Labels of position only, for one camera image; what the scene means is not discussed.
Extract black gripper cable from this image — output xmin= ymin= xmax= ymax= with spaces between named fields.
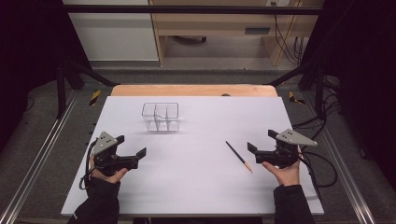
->
xmin=78 ymin=139 xmax=98 ymax=191
xmin=298 ymin=150 xmax=339 ymax=201

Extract person's right hand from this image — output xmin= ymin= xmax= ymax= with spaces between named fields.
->
xmin=261 ymin=152 xmax=302 ymax=188

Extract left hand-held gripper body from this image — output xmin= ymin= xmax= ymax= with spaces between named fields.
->
xmin=91 ymin=131 xmax=140 ymax=177

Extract black horizontal frame bar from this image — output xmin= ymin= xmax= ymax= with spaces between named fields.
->
xmin=62 ymin=5 xmax=323 ymax=15

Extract black floor cables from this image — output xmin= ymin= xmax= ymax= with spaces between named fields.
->
xmin=291 ymin=76 xmax=344 ymax=142

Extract person's left hand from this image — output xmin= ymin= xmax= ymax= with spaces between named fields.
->
xmin=88 ymin=155 xmax=129 ymax=185

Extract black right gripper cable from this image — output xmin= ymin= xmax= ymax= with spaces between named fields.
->
xmin=298 ymin=150 xmax=339 ymax=201

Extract black hanging desk cables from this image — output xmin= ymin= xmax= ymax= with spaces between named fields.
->
xmin=273 ymin=14 xmax=306 ymax=65

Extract dark curtain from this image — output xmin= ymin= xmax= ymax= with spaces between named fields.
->
xmin=298 ymin=0 xmax=396 ymax=189
xmin=0 ymin=0 xmax=92 ymax=153

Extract black pen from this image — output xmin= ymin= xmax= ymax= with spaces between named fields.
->
xmin=225 ymin=140 xmax=254 ymax=174

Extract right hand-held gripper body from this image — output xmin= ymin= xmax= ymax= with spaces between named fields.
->
xmin=254 ymin=128 xmax=318 ymax=169

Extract wooden table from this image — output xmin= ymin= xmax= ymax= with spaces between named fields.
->
xmin=110 ymin=84 xmax=278 ymax=98

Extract white board sheet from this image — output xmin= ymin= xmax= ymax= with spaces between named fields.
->
xmin=60 ymin=95 xmax=325 ymax=217

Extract aluminium floor rail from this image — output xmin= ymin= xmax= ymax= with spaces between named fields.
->
xmin=0 ymin=89 xmax=80 ymax=224
xmin=302 ymin=92 xmax=378 ymax=224

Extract light wooden desk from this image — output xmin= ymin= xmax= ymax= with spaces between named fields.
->
xmin=148 ymin=0 xmax=325 ymax=67

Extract black slanted frame strut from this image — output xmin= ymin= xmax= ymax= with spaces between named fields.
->
xmin=56 ymin=59 xmax=120 ymax=119
xmin=266 ymin=61 xmax=327 ymax=119

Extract clear plastic compartment organizer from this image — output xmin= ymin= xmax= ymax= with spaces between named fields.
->
xmin=141 ymin=102 xmax=182 ymax=133

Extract yellow and black tape strip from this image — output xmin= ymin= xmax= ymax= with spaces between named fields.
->
xmin=89 ymin=90 xmax=103 ymax=107
xmin=288 ymin=91 xmax=306 ymax=105

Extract white cabinet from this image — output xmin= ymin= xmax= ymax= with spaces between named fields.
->
xmin=62 ymin=0 xmax=160 ymax=62

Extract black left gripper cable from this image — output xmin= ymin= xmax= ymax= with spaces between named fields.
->
xmin=78 ymin=139 xmax=98 ymax=191

